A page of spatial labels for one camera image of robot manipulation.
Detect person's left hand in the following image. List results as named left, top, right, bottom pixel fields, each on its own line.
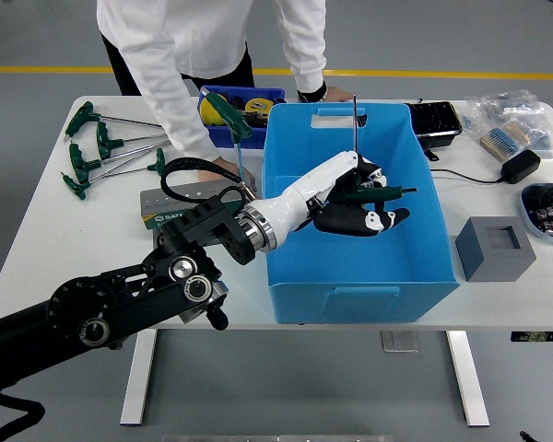
left=324, top=86, right=354, bottom=103

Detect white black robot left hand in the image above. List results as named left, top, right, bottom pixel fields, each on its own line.
left=251, top=150, right=411, bottom=252

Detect person's right hand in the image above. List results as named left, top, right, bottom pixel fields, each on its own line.
left=197, top=155, right=258, bottom=192

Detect large green T-handle hex wrench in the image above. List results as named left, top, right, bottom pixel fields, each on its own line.
left=200, top=90, right=254, bottom=181

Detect small green T-handle hex wrench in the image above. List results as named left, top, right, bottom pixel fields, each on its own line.
left=88, top=146, right=167, bottom=180
left=343, top=93, right=418, bottom=204

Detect green grey wrench holder stand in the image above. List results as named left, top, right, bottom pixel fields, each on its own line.
left=139, top=178, right=259, bottom=248

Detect large light blue folding box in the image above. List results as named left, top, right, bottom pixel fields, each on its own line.
left=262, top=101, right=461, bottom=326

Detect black wristwatch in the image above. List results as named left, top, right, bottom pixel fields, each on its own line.
left=297, top=82, right=328, bottom=105

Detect small dark blue bin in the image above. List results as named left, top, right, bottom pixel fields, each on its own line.
left=197, top=85, right=287, bottom=149

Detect yellow ball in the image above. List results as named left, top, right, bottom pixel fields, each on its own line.
left=199, top=99, right=225, bottom=126

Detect dark assorted small parts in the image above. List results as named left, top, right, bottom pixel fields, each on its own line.
left=228, top=94, right=280, bottom=129

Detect yellow tape measure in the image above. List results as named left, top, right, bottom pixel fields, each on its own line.
left=244, top=97, right=277, bottom=116

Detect white table leg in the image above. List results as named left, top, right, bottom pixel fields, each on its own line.
left=444, top=330, right=491, bottom=428
left=119, top=329, right=159, bottom=427

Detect black table control panel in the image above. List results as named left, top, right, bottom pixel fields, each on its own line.
left=510, top=331, right=553, bottom=343

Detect black plastic cell tray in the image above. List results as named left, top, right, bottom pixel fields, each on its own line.
left=405, top=100, right=465, bottom=151

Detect person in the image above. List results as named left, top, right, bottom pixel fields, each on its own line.
left=96, top=0, right=354, bottom=192

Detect grey metal floor plate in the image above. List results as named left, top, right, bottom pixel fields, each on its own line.
left=380, top=330, right=419, bottom=354

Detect blue resistor tape bundle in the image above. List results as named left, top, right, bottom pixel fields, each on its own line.
left=478, top=122, right=531, bottom=161

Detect clear plastic parts bags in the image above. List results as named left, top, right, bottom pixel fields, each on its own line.
left=460, top=89, right=553, bottom=162

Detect grey block with square recess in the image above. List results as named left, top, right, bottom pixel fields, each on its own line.
left=454, top=215, right=537, bottom=283

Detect black power adapter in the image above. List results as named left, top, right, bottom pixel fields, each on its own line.
left=500, top=149, right=542, bottom=185

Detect pale blue bowl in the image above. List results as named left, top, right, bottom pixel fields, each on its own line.
left=519, top=182, right=553, bottom=240

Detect electronic components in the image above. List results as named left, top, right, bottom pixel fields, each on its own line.
left=527, top=183, right=553, bottom=236

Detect black adapter cable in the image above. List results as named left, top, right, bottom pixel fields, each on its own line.
left=429, top=168, right=506, bottom=184

